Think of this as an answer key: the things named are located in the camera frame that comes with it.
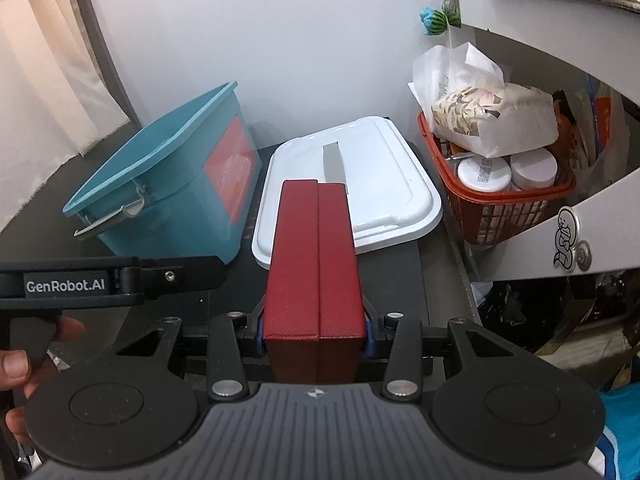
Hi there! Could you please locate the cream curtain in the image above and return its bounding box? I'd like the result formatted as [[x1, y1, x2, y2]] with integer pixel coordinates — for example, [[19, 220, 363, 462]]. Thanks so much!
[[0, 0, 133, 157]]

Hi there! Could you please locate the white plastic bag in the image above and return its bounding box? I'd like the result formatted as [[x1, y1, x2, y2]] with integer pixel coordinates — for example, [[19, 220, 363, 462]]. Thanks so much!
[[411, 42, 506, 126]]

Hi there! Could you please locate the blue clothing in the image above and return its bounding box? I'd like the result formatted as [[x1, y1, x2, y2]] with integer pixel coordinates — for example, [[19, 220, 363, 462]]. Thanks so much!
[[590, 390, 640, 480]]

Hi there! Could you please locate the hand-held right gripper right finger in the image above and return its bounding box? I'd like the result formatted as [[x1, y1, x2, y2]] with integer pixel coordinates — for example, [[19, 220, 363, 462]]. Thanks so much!
[[362, 310, 541, 402]]

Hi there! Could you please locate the white plastic bin lid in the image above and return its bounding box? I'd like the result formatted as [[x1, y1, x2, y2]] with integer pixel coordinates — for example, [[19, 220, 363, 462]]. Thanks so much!
[[251, 116, 443, 268]]

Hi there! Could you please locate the black desktop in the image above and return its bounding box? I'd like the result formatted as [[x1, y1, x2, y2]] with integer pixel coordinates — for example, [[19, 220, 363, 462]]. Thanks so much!
[[0, 125, 481, 361]]

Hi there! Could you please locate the person's left hand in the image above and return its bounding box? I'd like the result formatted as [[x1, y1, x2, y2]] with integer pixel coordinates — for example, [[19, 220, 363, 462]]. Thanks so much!
[[0, 317, 87, 446]]

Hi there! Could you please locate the black plastic bag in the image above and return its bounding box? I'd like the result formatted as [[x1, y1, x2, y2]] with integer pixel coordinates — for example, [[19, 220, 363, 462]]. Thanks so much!
[[475, 270, 631, 356]]

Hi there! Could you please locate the floral tissue pack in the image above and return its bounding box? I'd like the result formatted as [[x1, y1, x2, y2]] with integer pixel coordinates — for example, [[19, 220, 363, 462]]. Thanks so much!
[[431, 82, 560, 158]]

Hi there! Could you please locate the red plastic basket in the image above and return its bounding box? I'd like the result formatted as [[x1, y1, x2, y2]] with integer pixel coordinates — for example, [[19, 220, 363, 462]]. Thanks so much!
[[417, 112, 577, 247]]

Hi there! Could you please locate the white curved shelf frame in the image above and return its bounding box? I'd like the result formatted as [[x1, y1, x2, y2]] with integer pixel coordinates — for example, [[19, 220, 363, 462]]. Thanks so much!
[[435, 0, 640, 281]]

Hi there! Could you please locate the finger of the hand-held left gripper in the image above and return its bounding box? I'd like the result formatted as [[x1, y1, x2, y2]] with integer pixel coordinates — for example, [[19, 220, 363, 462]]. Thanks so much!
[[117, 255, 226, 302]]

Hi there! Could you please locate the dark red box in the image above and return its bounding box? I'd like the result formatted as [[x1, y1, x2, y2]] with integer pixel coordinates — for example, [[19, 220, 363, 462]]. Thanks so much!
[[263, 179, 366, 385]]

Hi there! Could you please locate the white round jar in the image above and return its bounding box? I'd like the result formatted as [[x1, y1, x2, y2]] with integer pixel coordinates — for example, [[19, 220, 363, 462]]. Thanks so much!
[[457, 156, 512, 193], [510, 147, 557, 190]]

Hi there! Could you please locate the blue plastic storage bin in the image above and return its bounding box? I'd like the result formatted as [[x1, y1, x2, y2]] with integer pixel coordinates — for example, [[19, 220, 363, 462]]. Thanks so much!
[[62, 81, 263, 266]]

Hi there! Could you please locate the small blue green wall toy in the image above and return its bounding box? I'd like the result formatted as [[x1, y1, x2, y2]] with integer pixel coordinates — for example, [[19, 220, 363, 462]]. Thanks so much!
[[420, 6, 448, 36]]

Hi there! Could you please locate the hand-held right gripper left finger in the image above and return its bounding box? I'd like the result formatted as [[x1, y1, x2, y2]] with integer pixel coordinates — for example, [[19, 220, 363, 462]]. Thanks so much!
[[107, 312, 273, 403]]

